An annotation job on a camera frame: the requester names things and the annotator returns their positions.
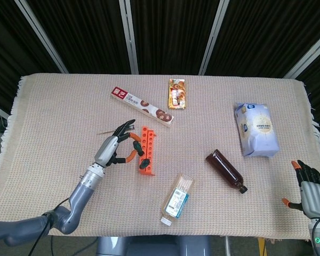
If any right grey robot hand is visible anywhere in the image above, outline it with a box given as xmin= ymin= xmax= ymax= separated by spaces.
xmin=282 ymin=159 xmax=320 ymax=219

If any brown plastic bottle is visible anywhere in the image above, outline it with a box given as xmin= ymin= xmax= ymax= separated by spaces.
xmin=205 ymin=149 xmax=249 ymax=195

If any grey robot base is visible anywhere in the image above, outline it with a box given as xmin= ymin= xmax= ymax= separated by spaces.
xmin=95 ymin=236 xmax=211 ymax=256

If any dark ribbed partition panel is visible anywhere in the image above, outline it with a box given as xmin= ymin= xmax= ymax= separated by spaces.
xmin=205 ymin=0 xmax=320 ymax=78
xmin=130 ymin=0 xmax=219 ymax=75
xmin=0 ymin=0 xmax=62 ymax=113
xmin=26 ymin=0 xmax=131 ymax=75

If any long white baking paper box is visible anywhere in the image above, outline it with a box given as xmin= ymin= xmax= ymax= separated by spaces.
xmin=110 ymin=87 xmax=175 ymax=129

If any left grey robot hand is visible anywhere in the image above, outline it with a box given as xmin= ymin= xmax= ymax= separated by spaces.
xmin=93 ymin=119 xmax=142 ymax=168

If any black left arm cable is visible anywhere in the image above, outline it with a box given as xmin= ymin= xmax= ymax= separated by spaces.
xmin=29 ymin=197 xmax=71 ymax=256

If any blue white tissue pack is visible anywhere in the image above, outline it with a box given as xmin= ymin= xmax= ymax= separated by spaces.
xmin=234 ymin=102 xmax=281 ymax=158

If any white partition frame post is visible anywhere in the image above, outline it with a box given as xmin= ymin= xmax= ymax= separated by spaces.
xmin=198 ymin=0 xmax=231 ymax=76
xmin=14 ymin=0 xmax=69 ymax=74
xmin=119 ymin=0 xmax=139 ymax=75
xmin=282 ymin=33 xmax=320 ymax=79

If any clear bottle with blue label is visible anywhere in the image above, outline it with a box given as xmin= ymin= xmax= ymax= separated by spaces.
xmin=159 ymin=173 xmax=196 ymax=227

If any orange screwdriver holder rack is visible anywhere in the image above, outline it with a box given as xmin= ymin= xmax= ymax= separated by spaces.
xmin=138 ymin=126 xmax=158 ymax=177

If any beige woven tablecloth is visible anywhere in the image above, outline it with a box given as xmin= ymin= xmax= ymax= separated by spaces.
xmin=0 ymin=73 xmax=320 ymax=243

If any yellow snack box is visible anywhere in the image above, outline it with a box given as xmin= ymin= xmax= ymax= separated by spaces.
xmin=167 ymin=78 xmax=188 ymax=110

